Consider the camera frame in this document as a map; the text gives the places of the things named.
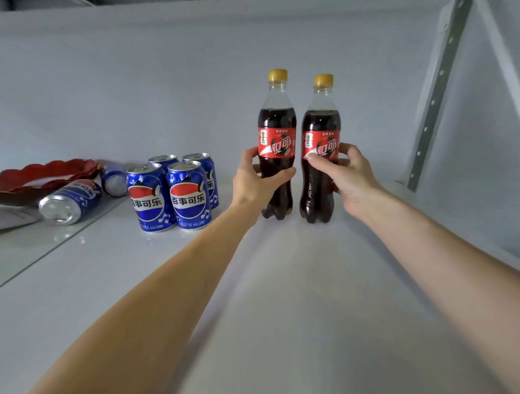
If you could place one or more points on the person's left middle finger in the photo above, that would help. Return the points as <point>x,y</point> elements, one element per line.
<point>256,168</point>

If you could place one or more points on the person's right forearm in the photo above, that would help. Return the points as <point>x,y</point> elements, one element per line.
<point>447,276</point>

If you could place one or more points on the clear glass shelf plate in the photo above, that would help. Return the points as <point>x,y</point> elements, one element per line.
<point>48,239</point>

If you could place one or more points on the person's left thumb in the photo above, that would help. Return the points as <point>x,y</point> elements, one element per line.
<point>280,177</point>

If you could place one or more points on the grey perforated metal shelf rail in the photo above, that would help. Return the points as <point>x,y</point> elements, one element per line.
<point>436,97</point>

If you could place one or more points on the red scalloped tray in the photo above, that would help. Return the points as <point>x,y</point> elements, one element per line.
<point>36,176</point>

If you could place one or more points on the person's right hand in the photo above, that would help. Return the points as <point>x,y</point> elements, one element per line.
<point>355,182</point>

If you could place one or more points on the group of blue soda cans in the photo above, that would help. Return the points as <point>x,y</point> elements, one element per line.
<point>189,197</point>

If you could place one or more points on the person's right middle finger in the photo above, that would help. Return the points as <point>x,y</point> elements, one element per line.
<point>344,162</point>

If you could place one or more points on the cola bottle with yellow cap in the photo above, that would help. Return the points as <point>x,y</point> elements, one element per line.
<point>321,130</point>
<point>277,121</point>

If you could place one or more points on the person's left forearm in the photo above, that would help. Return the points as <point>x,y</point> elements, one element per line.
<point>162,308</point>

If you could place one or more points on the person's left hand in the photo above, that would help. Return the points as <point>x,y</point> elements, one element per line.
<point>245,186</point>

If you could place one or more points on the person's right thumb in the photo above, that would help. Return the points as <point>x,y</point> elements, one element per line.
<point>323,164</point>

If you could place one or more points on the white flat board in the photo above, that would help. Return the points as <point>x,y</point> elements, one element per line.
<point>14,217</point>

